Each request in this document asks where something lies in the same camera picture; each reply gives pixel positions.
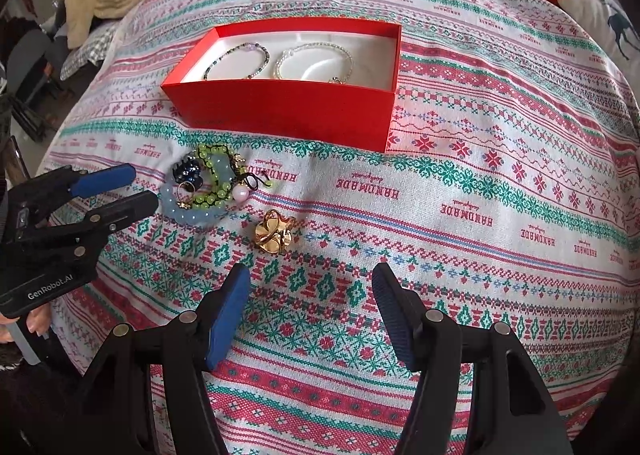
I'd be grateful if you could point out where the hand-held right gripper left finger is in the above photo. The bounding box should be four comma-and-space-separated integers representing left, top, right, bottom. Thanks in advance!
75, 263, 252, 455

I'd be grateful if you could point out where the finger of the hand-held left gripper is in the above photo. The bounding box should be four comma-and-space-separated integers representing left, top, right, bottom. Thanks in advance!
10, 163, 137, 211
47, 190, 160, 256

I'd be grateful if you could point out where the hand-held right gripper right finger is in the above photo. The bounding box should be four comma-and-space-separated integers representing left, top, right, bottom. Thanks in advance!
371, 262, 576, 455

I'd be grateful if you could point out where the pale blue beaded bracelet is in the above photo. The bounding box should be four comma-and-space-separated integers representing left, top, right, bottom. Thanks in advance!
159, 180, 236, 227

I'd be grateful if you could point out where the dark blue hair claw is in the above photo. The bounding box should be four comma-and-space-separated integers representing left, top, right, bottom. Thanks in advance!
172, 159, 206, 186

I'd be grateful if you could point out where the green beaded bracelet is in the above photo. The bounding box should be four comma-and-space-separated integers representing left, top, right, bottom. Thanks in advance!
187, 144, 275, 211

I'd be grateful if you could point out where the gold ring ornament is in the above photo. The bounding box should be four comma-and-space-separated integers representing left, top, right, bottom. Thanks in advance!
252, 209, 296, 255

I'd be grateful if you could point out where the red cardboard box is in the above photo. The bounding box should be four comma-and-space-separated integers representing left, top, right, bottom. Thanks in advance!
161, 19, 403, 154

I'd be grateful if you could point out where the person's left hand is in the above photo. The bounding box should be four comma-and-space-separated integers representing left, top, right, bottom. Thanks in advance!
0, 307, 52, 343

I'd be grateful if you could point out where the grey checked bed sheet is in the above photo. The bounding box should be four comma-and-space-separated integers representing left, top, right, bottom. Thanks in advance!
60, 20, 128, 81

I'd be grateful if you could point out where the black chair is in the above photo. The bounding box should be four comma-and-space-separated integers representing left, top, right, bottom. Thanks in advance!
0, 0, 76, 136

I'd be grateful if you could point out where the white deer print pillow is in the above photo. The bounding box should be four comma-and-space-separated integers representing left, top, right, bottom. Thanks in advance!
557, 0, 640, 91

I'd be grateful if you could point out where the dark beaded bracelet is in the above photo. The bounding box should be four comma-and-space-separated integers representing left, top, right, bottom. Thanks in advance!
203, 41, 271, 82

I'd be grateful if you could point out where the clear beaded bracelet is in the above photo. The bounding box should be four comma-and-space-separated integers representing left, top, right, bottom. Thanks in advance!
272, 41, 353, 85

